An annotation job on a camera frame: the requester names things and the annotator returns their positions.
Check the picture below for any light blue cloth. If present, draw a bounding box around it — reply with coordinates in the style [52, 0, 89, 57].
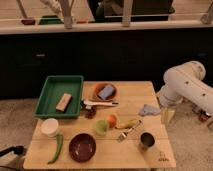
[139, 104, 160, 116]

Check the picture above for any dark metal cup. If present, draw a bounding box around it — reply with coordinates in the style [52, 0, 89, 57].
[140, 132, 155, 149]

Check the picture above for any wooden block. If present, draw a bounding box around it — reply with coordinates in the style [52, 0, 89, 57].
[56, 93, 72, 112]

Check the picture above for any dark red bowl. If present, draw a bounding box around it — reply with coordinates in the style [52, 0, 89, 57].
[69, 133, 96, 163]

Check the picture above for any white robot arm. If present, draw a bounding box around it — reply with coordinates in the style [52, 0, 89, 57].
[157, 61, 213, 121]

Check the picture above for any dark grapes bunch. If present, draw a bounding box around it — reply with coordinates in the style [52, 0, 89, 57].
[85, 107, 97, 119]

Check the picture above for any white paper cup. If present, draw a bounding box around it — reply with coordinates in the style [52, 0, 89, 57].
[41, 118, 59, 137]

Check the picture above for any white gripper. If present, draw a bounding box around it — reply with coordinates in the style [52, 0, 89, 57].
[157, 85, 178, 125]

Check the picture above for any green plastic cup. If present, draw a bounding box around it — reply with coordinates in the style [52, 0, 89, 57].
[94, 120, 109, 136]

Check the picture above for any metal fork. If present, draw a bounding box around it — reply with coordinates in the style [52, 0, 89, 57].
[117, 120, 142, 142]

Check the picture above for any green plastic tray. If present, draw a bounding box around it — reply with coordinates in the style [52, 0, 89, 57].
[34, 75, 84, 119]

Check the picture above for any orange peach fruit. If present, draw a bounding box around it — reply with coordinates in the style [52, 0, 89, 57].
[107, 115, 117, 128]

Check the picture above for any green chili pepper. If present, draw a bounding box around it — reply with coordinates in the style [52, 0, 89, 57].
[47, 134, 64, 164]

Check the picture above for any yellow banana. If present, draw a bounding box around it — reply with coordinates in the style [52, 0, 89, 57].
[115, 120, 137, 129]

